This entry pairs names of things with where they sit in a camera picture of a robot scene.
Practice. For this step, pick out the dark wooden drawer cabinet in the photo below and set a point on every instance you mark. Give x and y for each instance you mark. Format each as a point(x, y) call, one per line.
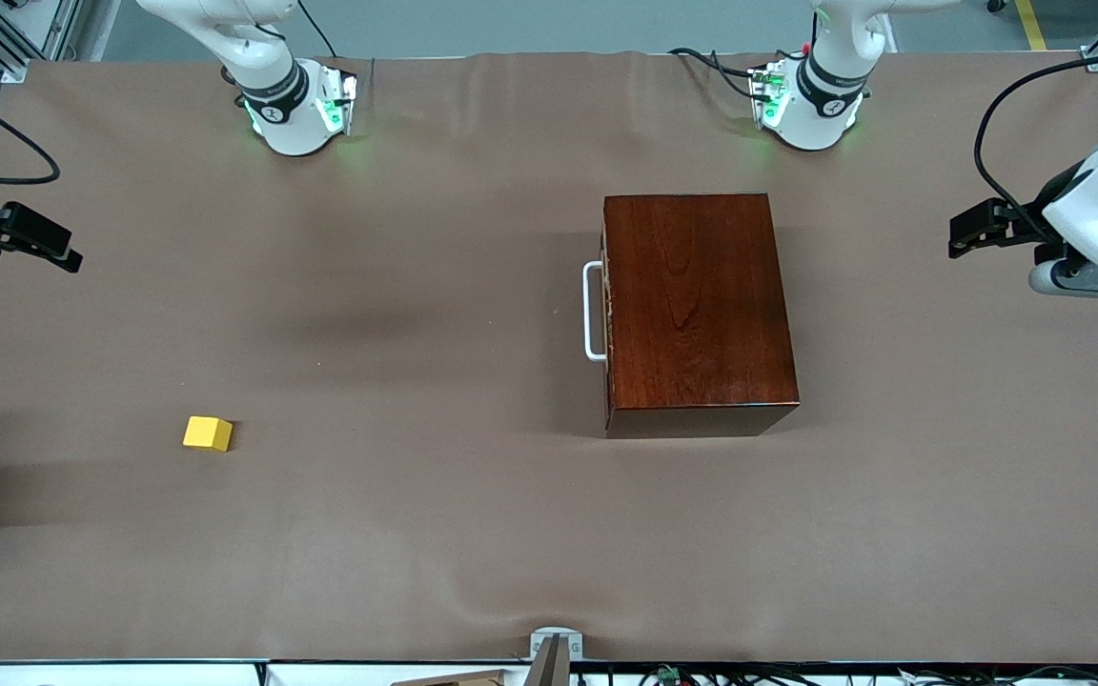
point(701, 305)

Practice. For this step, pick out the tan wooden board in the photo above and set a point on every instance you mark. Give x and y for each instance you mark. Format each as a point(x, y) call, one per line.
point(454, 679)

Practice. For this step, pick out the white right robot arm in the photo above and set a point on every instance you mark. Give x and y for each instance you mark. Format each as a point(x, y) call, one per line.
point(287, 114)

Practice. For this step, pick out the brown table mat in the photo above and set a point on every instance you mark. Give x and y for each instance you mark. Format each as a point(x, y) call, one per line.
point(320, 534)

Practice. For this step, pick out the yellow block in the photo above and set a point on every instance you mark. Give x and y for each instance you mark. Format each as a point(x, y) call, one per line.
point(207, 433)

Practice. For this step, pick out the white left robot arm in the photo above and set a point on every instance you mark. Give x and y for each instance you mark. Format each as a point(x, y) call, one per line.
point(825, 105)

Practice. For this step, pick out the grey metal bracket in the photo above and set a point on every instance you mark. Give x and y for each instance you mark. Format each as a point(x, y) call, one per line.
point(556, 653)

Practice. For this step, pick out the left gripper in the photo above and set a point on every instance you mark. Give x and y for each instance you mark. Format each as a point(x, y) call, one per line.
point(1033, 211)

